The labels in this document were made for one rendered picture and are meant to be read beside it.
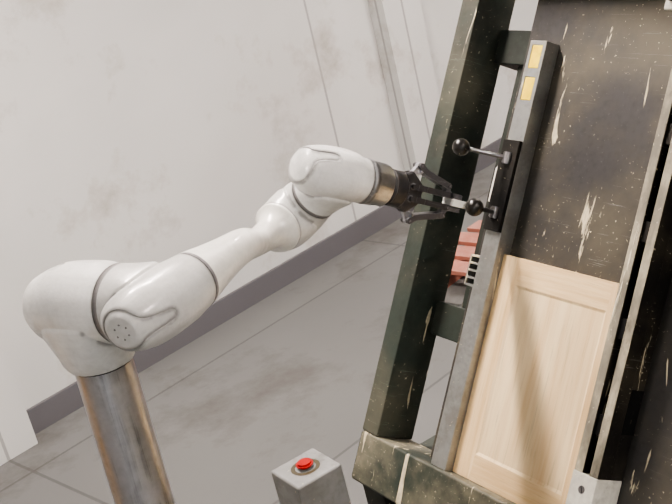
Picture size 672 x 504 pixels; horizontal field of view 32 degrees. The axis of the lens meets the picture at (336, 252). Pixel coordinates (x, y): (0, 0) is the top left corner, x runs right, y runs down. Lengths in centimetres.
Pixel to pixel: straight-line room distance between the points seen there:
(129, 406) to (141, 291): 27
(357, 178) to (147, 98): 346
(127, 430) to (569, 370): 90
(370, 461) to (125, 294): 112
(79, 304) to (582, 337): 101
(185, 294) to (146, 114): 383
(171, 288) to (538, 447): 93
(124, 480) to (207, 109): 394
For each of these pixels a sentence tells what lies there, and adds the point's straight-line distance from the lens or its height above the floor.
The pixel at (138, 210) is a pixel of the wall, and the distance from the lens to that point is 561.
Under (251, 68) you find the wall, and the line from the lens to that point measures 602.
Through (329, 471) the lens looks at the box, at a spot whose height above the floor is 93.
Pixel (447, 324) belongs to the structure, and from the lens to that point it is 273.
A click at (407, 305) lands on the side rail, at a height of 118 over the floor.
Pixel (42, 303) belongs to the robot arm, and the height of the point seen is 164.
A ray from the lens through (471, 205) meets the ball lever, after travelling 243.
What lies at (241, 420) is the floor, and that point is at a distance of 498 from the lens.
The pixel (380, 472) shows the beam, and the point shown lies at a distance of 274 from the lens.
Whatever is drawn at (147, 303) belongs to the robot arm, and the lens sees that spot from 179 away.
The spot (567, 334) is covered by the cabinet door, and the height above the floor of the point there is 120.
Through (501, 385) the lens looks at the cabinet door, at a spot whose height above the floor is 107.
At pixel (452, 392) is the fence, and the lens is 258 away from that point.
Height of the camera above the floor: 227
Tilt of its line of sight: 20 degrees down
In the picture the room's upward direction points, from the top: 14 degrees counter-clockwise
